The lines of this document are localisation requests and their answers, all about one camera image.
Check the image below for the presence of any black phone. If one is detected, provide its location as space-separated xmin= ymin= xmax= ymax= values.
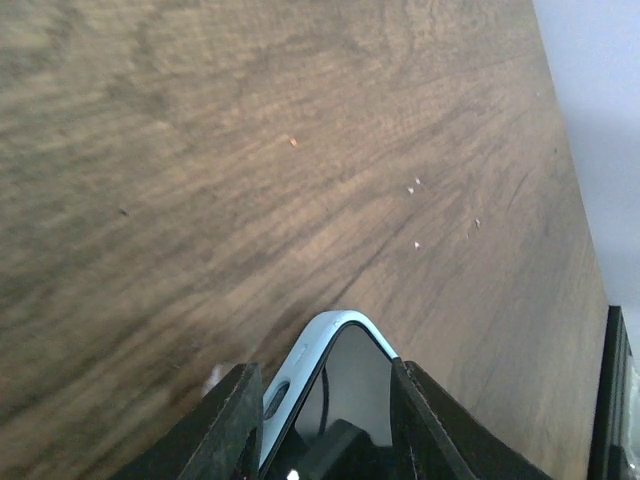
xmin=259 ymin=323 xmax=396 ymax=480

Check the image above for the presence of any right black frame post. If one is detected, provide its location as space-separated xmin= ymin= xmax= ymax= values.
xmin=587 ymin=306 xmax=637 ymax=480

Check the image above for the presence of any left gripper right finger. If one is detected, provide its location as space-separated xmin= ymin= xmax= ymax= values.
xmin=390 ymin=358 xmax=549 ymax=479

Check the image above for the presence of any light blue phone case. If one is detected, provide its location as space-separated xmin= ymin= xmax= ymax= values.
xmin=257 ymin=309 xmax=400 ymax=476

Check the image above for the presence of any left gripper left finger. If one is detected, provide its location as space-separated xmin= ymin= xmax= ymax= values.
xmin=112 ymin=363 xmax=263 ymax=479

